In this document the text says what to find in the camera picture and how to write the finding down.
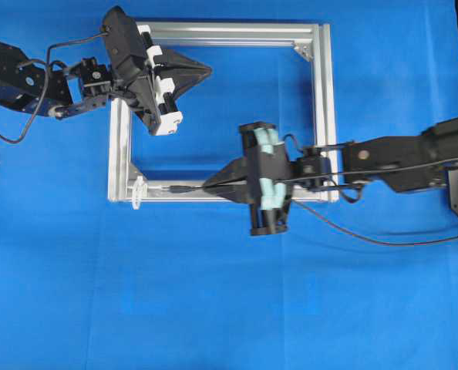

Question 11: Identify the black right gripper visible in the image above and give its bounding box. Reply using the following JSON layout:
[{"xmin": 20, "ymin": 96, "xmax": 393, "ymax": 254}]
[{"xmin": 202, "ymin": 121, "xmax": 291, "ymax": 236}]

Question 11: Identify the white string loop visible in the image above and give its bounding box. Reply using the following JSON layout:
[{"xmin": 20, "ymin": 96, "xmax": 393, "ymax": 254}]
[{"xmin": 130, "ymin": 177, "xmax": 147, "ymax": 211}]

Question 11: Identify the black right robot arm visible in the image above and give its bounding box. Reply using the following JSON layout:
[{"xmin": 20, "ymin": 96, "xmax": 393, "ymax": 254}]
[{"xmin": 202, "ymin": 118, "xmax": 458, "ymax": 236}]

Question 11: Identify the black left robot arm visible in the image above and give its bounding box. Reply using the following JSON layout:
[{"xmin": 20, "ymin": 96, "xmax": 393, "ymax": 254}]
[{"xmin": 0, "ymin": 7, "xmax": 212, "ymax": 136}]

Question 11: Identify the silver aluminium extrusion frame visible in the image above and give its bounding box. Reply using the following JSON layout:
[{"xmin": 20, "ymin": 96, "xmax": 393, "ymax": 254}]
[{"xmin": 107, "ymin": 20, "xmax": 336, "ymax": 209}]

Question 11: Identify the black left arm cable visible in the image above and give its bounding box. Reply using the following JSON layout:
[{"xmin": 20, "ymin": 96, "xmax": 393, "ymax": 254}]
[{"xmin": 0, "ymin": 30, "xmax": 109, "ymax": 146}]

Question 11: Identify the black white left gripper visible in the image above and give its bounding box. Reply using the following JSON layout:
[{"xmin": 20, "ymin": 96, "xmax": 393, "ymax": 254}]
[{"xmin": 113, "ymin": 24, "xmax": 212, "ymax": 136}]

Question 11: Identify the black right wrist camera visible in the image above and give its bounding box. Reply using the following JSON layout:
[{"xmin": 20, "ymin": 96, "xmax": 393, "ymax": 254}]
[{"xmin": 245, "ymin": 128, "xmax": 294, "ymax": 211}]

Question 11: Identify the black wire with plug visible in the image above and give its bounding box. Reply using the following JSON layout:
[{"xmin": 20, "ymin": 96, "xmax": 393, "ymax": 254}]
[{"xmin": 163, "ymin": 153, "xmax": 458, "ymax": 247}]

